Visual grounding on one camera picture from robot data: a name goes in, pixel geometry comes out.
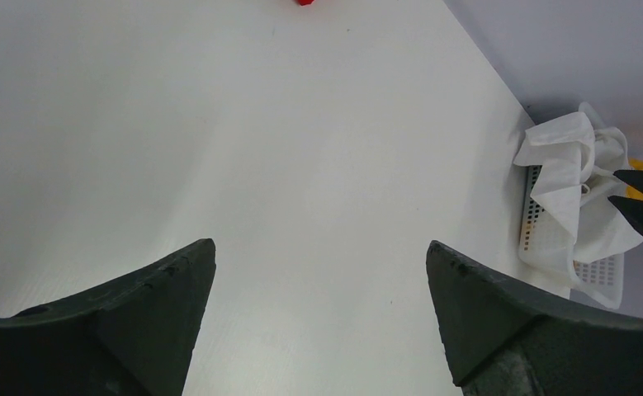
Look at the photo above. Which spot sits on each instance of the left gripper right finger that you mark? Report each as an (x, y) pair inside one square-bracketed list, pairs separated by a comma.
[(502, 336)]

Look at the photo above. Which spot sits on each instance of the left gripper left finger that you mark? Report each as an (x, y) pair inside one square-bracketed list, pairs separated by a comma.
[(133, 335)]

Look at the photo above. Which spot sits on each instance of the white t shirt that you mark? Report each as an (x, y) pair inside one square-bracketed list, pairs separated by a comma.
[(578, 154)]

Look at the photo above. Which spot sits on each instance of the yellow t shirt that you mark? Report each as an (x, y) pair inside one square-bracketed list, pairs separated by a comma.
[(631, 190)]

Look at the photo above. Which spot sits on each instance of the white plastic basket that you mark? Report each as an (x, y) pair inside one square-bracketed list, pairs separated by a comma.
[(546, 246)]

